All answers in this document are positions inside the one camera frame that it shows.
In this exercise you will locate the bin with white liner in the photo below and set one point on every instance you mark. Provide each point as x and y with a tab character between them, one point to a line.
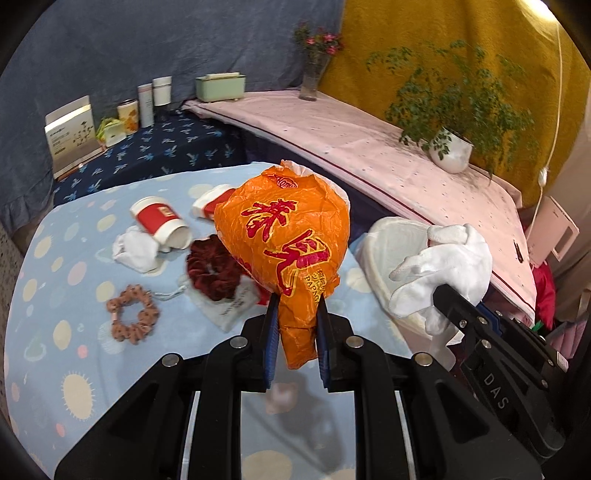
383	251

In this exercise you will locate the red cloth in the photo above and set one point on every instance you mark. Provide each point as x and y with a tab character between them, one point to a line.
545	290

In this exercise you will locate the floral tin can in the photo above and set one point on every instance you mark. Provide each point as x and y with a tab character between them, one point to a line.
128	117

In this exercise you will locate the dark red scrunchie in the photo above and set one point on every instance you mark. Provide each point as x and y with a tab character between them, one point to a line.
210	272

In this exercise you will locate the dark purple cloth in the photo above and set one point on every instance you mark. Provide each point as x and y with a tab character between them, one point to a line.
364	203

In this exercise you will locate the open white card box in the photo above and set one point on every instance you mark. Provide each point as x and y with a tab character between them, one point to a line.
69	136

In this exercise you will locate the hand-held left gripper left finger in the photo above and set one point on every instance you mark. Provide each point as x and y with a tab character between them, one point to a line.
272	334

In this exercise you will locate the grey-blue backdrop cloth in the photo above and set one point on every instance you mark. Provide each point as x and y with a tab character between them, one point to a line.
115	50

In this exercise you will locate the glass vase with pink flowers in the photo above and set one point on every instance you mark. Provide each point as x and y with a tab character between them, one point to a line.
311	81

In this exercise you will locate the pale green box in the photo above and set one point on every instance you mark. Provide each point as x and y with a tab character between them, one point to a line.
219	87

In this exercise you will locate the green plant in white pot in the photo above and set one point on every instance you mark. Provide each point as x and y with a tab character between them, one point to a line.
450	150

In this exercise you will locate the red and white paper cup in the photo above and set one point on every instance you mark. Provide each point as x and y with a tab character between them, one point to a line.
210	201
157	221

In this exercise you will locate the pink device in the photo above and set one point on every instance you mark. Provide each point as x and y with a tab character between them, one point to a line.
551	221

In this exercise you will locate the pink dotted cloth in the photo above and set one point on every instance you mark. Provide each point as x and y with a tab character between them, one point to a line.
369	152

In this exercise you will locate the white tube bottle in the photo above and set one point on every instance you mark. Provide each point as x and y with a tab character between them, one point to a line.
146	106

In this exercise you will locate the dark blue printed cloth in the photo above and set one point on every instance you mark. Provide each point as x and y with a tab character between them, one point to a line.
161	147

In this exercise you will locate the white cotton glove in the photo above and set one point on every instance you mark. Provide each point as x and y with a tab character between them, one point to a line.
455	263

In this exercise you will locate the green packet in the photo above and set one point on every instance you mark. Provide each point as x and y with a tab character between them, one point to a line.
111	134

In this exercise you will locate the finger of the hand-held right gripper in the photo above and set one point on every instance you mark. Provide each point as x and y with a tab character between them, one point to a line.
531	339
489	369

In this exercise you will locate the yellow backdrop cloth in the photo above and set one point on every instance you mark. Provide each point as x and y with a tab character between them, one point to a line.
397	27

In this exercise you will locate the white cloth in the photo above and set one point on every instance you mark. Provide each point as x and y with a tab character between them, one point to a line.
136	251

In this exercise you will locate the orange plastic bag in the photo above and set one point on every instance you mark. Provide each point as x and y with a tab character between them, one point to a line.
281	240

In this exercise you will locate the brown dotted scrunchie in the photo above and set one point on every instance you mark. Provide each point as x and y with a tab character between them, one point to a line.
121	323

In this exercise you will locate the white jar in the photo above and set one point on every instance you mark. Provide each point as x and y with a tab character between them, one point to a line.
162	91

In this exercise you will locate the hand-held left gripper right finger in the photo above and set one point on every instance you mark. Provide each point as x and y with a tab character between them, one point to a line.
323	344

